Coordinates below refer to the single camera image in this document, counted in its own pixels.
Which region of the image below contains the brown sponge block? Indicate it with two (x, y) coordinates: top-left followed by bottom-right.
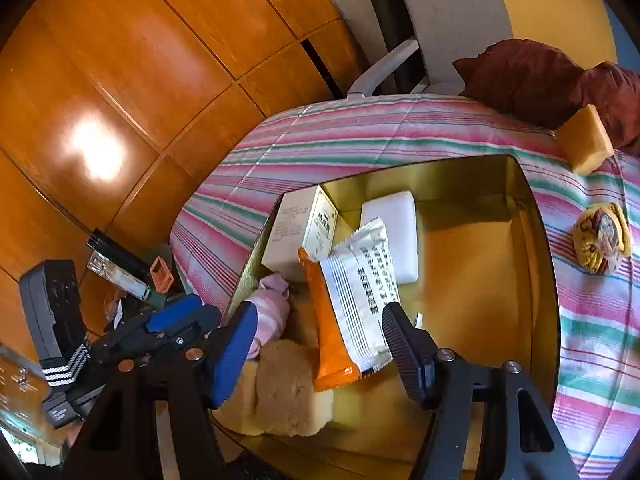
(256, 339), (317, 437)

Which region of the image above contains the yellow sponge block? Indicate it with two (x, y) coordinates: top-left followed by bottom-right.
(213, 360), (262, 437)

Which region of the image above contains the gold metal tray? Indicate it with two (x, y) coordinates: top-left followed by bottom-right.
(235, 155), (560, 479)

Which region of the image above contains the pink sock roll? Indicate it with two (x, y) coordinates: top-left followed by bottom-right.
(247, 273), (290, 360)

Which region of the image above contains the maroon jacket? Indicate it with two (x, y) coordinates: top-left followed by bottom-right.
(452, 39), (639, 156)

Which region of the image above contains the yellow sponge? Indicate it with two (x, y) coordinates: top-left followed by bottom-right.
(554, 104), (615, 176)

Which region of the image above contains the white soap box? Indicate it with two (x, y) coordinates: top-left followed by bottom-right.
(360, 191), (419, 285)

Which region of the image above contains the grey yellow blue chair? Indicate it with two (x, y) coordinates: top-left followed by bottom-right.
(352, 0), (639, 94)

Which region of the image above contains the wooden wardrobe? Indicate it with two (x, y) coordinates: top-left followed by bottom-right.
(1, 0), (367, 359)

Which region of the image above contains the orange white snack bag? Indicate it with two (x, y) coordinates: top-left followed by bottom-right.
(297, 218), (400, 391)

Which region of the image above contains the yellow patterned sock ball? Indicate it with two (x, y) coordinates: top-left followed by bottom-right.
(572, 203), (632, 274)

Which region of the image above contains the striped tablecloth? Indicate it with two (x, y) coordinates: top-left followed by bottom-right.
(169, 94), (639, 479)

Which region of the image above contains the tall cream medicine box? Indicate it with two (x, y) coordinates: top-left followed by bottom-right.
(262, 185), (338, 283)

